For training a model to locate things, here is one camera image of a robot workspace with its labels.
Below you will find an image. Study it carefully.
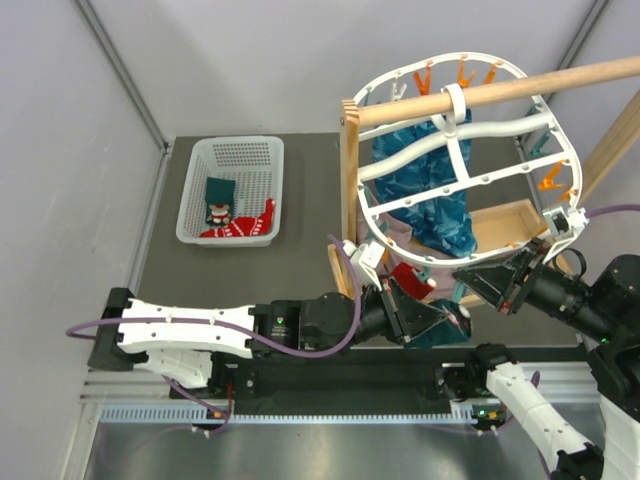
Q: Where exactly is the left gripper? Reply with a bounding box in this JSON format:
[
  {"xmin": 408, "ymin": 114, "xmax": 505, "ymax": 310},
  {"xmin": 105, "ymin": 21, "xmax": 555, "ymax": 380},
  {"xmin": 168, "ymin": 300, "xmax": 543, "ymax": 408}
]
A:
[{"xmin": 317, "ymin": 276, "xmax": 446, "ymax": 361}]

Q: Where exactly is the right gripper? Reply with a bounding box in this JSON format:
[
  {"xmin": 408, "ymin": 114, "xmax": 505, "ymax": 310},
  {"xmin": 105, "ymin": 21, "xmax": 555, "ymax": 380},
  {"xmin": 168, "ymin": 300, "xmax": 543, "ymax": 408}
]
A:
[{"xmin": 452, "ymin": 232, "xmax": 618, "ymax": 339}]

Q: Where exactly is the red patterned sock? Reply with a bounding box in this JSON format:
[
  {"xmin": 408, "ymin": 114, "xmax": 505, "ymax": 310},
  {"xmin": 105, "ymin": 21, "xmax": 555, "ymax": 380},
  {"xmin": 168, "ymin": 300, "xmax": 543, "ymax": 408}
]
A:
[
  {"xmin": 200, "ymin": 198, "xmax": 275, "ymax": 238},
  {"xmin": 391, "ymin": 263, "xmax": 437, "ymax": 299}
]

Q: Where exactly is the white clip hanger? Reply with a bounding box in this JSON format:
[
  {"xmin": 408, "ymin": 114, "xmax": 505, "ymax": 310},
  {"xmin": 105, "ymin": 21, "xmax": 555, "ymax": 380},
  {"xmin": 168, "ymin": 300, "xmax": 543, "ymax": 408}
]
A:
[{"xmin": 355, "ymin": 74, "xmax": 583, "ymax": 269}]

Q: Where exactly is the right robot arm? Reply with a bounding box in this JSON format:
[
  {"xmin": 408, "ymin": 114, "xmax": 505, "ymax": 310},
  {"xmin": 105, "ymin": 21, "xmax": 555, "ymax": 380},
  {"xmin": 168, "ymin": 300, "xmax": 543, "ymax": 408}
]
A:
[{"xmin": 453, "ymin": 239, "xmax": 639, "ymax": 479}]

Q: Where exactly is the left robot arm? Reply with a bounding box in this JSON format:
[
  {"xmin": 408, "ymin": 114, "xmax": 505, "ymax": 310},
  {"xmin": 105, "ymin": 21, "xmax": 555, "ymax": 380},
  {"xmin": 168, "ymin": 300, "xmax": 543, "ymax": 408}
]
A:
[{"xmin": 88, "ymin": 277, "xmax": 471, "ymax": 371}]

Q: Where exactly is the mauve cloth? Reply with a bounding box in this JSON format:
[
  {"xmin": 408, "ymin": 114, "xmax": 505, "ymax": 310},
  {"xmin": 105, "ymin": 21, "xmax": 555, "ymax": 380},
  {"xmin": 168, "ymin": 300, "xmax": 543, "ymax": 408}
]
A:
[{"xmin": 356, "ymin": 209, "xmax": 455, "ymax": 298}]

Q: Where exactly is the wooden rack stand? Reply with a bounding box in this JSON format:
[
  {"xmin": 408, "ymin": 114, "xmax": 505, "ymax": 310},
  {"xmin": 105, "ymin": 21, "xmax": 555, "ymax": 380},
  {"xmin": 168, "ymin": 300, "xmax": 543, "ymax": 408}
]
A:
[{"xmin": 339, "ymin": 52, "xmax": 639, "ymax": 270}]

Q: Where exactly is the blue patterned cloth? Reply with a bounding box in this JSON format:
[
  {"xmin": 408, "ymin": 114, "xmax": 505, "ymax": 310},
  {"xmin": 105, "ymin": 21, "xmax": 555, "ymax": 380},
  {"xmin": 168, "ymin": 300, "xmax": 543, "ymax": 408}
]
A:
[{"xmin": 372, "ymin": 121, "xmax": 477, "ymax": 258}]

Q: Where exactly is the red patterned sock in basket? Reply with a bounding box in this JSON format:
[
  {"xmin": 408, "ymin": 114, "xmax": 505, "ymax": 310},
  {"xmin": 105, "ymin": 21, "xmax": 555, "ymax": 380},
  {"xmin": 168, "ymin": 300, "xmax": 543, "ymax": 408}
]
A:
[{"xmin": 200, "ymin": 198, "xmax": 275, "ymax": 238}]

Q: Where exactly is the white plastic basket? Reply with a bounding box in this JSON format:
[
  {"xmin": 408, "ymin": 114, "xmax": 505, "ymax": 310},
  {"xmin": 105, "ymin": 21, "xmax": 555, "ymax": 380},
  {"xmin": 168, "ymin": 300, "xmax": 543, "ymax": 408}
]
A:
[{"xmin": 176, "ymin": 136, "xmax": 284, "ymax": 248}]

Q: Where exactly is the green reindeer sock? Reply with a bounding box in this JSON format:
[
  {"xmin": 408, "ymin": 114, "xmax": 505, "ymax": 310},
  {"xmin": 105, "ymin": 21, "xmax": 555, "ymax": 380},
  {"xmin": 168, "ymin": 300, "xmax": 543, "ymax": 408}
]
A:
[{"xmin": 205, "ymin": 177, "xmax": 236, "ymax": 227}]

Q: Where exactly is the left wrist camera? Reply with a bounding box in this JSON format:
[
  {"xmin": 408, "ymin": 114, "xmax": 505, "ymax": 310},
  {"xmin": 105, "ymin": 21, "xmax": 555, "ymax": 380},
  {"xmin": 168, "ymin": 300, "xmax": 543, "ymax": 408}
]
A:
[{"xmin": 342, "ymin": 240, "xmax": 385, "ymax": 291}]

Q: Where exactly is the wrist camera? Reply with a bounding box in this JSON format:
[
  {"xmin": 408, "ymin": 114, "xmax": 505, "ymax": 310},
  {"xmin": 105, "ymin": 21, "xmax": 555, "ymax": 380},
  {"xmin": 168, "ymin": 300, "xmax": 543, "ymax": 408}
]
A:
[
  {"xmin": 342, "ymin": 240, "xmax": 385, "ymax": 291},
  {"xmin": 543, "ymin": 206, "xmax": 589, "ymax": 263}
]

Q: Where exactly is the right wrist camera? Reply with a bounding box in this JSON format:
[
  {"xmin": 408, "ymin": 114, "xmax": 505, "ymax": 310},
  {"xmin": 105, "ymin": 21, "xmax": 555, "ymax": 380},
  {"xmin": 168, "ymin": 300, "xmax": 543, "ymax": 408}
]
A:
[{"xmin": 543, "ymin": 206, "xmax": 589, "ymax": 263}]

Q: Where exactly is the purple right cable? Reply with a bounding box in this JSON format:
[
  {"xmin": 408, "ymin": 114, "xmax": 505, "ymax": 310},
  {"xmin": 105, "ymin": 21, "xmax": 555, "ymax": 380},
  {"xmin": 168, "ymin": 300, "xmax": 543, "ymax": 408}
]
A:
[{"xmin": 582, "ymin": 203, "xmax": 640, "ymax": 219}]

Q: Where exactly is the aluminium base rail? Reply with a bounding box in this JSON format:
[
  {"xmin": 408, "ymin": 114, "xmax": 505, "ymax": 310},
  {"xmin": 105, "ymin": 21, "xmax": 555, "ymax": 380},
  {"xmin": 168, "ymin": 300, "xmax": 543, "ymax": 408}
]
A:
[{"xmin": 82, "ymin": 372, "xmax": 507, "ymax": 425}]

